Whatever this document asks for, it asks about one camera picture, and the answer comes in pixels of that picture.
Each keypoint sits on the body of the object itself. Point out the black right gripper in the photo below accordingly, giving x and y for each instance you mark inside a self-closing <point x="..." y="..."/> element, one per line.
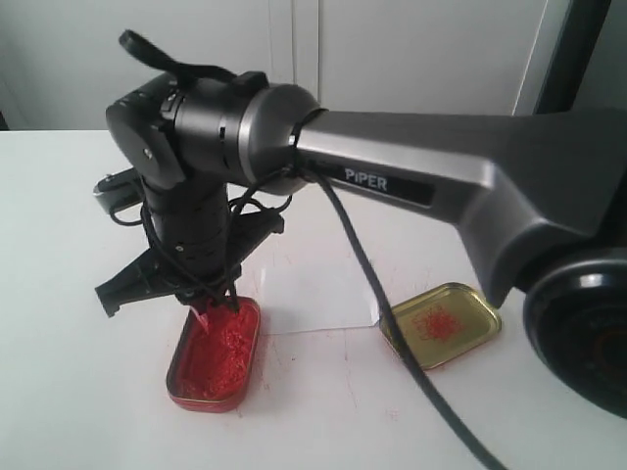
<point x="197" y="243"/>

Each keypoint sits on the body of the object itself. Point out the red plastic stamp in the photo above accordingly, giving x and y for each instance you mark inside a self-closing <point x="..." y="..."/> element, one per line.
<point x="203" y="314"/>

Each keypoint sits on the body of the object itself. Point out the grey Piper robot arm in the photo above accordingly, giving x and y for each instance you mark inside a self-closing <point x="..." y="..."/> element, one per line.
<point x="539" y="202"/>

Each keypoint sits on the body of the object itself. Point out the red ink pad tin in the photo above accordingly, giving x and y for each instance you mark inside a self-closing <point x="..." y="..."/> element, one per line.
<point x="211" y="373"/>

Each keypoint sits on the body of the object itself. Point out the white paper sheet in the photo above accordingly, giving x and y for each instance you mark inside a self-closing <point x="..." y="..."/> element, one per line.
<point x="308" y="296"/>

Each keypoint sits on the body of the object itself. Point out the gold tin lid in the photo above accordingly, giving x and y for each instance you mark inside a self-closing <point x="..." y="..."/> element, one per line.
<point x="445" y="323"/>

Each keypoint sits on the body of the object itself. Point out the grey cabinet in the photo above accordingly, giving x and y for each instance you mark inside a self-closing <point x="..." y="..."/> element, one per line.
<point x="62" y="63"/>

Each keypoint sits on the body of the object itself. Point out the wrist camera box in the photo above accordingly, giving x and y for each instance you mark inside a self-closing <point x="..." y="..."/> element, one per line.
<point x="119" y="191"/>

